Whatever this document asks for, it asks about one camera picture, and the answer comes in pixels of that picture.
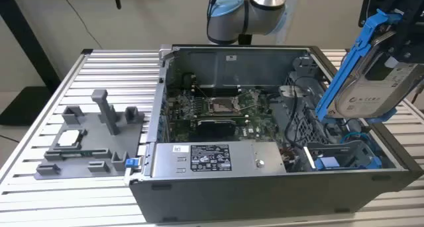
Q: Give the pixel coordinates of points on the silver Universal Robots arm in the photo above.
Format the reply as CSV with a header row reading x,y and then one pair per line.
x,y
232,21

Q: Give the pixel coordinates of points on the blue case latch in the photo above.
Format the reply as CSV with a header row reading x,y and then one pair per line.
x,y
132,162

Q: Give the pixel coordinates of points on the hard disk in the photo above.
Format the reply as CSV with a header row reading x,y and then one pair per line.
x,y
350,83

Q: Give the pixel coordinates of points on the silver power supply unit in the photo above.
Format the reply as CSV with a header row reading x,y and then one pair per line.
x,y
172,162

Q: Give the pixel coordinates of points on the black open PC case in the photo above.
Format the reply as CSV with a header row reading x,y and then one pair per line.
x,y
250,197

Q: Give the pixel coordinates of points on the thin locking lever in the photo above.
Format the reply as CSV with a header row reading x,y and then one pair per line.
x,y
202,91

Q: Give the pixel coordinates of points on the grey plastic bay latch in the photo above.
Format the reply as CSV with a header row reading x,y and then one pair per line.
x,y
302,63

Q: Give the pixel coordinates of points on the grey metal disk bay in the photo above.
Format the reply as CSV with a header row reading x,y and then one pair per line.
x,y
297,117

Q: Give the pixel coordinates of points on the silver CPU chip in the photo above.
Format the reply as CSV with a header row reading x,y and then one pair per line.
x,y
69,137

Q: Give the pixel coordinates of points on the grey parts rack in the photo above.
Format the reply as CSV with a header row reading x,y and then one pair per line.
x,y
109,142

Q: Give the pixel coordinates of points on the black RAM slot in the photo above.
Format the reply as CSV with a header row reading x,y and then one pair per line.
x,y
214,86
214,89
214,94

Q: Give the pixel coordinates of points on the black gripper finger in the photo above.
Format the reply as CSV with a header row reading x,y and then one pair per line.
x,y
365,8
380,69

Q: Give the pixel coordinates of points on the green motherboard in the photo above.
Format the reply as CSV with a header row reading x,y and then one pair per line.
x,y
257,127

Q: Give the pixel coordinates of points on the CPU socket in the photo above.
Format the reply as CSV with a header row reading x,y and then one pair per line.
x,y
221,104

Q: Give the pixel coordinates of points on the black stand with base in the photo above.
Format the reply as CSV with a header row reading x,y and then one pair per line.
x,y
26,63

